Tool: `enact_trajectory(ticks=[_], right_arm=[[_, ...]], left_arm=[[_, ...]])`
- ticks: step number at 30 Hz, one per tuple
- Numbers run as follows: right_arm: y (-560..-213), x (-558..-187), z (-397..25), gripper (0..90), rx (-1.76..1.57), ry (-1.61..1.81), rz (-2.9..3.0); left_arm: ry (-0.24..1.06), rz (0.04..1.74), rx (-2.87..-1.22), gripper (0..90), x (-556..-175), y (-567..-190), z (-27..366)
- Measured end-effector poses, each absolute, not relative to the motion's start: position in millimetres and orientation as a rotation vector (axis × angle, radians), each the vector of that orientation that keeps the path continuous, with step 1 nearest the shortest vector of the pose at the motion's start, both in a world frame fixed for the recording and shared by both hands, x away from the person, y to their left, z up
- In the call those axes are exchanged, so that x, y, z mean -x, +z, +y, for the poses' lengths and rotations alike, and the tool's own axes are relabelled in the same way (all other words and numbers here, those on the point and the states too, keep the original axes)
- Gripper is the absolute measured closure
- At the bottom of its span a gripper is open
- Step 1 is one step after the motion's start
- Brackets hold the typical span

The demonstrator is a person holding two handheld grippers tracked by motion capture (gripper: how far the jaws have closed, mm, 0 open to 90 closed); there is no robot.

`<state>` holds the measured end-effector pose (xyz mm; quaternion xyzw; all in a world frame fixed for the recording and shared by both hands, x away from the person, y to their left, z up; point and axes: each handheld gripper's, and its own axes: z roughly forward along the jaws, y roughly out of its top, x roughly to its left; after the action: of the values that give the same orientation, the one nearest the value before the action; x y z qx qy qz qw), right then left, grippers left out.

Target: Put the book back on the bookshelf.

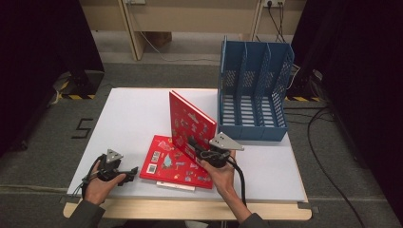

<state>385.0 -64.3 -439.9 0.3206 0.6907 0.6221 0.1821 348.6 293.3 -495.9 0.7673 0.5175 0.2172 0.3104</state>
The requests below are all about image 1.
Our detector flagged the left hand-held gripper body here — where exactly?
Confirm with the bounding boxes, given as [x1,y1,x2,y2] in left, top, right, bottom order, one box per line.
[96,148,127,182]

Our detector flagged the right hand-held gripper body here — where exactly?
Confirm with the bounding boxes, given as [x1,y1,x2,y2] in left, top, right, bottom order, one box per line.
[195,131,245,169]

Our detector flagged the red picture book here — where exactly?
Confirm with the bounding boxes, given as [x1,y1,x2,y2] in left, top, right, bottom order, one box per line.
[139,134,214,190]
[168,90,219,169]

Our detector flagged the blue plastic file rack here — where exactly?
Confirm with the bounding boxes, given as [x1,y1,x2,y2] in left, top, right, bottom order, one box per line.
[218,35,296,143]

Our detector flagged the person's left hand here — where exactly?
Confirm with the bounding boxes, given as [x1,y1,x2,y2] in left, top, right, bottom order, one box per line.
[83,154,127,206]

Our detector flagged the person's right hand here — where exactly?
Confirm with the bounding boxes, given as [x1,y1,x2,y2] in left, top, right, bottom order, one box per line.
[199,150,238,198]

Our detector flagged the grey tape piece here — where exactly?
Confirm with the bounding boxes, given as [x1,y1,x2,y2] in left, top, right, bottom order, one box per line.
[297,201,320,214]
[59,195,82,205]

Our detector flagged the black tape floor mark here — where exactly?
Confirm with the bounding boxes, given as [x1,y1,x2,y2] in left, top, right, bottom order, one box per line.
[70,118,95,140]

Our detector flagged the light wooden table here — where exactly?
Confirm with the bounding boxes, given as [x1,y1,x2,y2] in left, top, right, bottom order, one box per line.
[62,86,313,221]

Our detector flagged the yellow black hazard tape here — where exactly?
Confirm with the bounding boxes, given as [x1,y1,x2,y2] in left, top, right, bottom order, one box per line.
[284,95,321,103]
[58,80,96,101]

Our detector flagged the black stand base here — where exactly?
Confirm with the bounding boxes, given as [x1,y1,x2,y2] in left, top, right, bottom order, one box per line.
[69,69,106,98]

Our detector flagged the light wooden desk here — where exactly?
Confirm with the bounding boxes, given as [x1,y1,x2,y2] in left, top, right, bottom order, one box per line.
[79,0,308,62]

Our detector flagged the black curtain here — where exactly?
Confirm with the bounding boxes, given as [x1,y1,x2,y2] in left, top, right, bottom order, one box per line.
[289,0,403,219]
[0,0,106,156]

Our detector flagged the left hand-held gripper black cable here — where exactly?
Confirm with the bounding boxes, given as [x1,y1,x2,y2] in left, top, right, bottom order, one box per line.
[71,155,106,199]

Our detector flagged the hand-held gripper black cable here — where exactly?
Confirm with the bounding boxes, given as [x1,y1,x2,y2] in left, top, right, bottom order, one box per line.
[71,155,106,199]
[226,158,248,207]

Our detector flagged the right hand-held gripper black cable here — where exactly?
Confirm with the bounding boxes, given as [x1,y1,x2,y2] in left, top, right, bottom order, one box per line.
[226,158,248,207]

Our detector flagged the black floor cable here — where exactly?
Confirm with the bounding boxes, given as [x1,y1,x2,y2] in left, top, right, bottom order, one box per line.
[283,105,369,228]

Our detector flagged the white floor cable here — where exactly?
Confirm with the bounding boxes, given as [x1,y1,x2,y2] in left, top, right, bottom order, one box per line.
[139,31,221,64]

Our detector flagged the black plugged cable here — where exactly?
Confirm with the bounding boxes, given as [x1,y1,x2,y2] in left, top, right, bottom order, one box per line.
[267,1,286,44]

